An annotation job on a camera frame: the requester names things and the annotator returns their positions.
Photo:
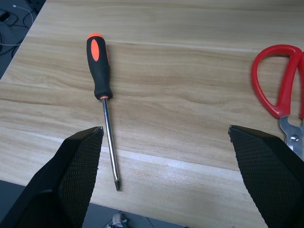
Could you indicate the white caster wheel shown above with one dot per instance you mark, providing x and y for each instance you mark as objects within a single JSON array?
[{"x": 118, "y": 219}]

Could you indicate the black and orange screwdriver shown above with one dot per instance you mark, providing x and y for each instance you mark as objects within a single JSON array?
[{"x": 101, "y": 71}]

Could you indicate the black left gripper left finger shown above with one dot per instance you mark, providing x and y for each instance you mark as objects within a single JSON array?
[{"x": 71, "y": 175}]

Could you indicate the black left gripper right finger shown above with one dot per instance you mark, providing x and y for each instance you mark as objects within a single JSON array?
[{"x": 268, "y": 171}]

